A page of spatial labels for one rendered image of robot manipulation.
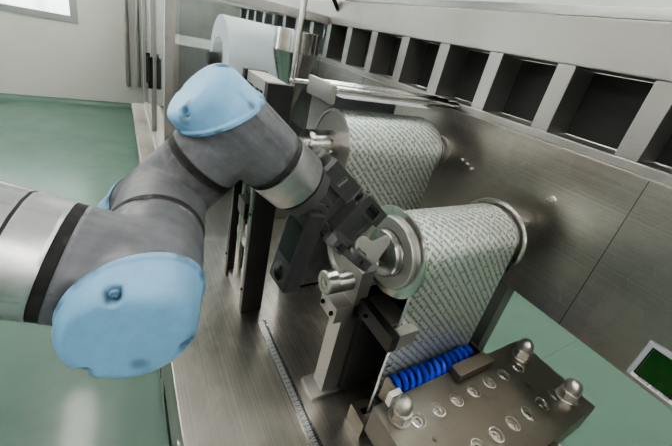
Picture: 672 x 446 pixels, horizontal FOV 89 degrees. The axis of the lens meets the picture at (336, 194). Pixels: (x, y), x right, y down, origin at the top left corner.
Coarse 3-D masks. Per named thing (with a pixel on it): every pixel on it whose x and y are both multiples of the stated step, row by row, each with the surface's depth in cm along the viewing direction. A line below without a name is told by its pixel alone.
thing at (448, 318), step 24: (456, 288) 58; (480, 288) 62; (408, 312) 54; (432, 312) 58; (456, 312) 62; (480, 312) 67; (432, 336) 62; (456, 336) 67; (384, 360) 58; (408, 360) 61
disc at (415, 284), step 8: (384, 208) 56; (392, 208) 54; (400, 208) 53; (400, 216) 52; (408, 216) 51; (408, 224) 51; (416, 224) 50; (416, 232) 50; (416, 240) 50; (416, 248) 50; (424, 248) 49; (424, 256) 49; (424, 264) 49; (416, 272) 50; (424, 272) 49; (376, 280) 58; (416, 280) 50; (384, 288) 56; (400, 288) 53; (408, 288) 52; (416, 288) 50; (392, 296) 55; (400, 296) 53; (408, 296) 52
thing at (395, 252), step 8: (376, 232) 54; (384, 232) 53; (392, 232) 53; (392, 240) 51; (392, 248) 51; (400, 248) 51; (384, 256) 53; (392, 256) 51; (400, 256) 51; (384, 264) 53; (392, 264) 51; (400, 264) 51; (376, 272) 55; (384, 272) 53; (392, 272) 52
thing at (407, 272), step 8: (392, 216) 54; (384, 224) 55; (392, 224) 53; (400, 224) 51; (400, 232) 51; (408, 232) 51; (400, 240) 51; (408, 240) 50; (408, 248) 50; (408, 256) 50; (416, 256) 50; (408, 264) 50; (416, 264) 50; (400, 272) 52; (408, 272) 50; (384, 280) 55; (392, 280) 53; (400, 280) 52; (408, 280) 51; (392, 288) 54
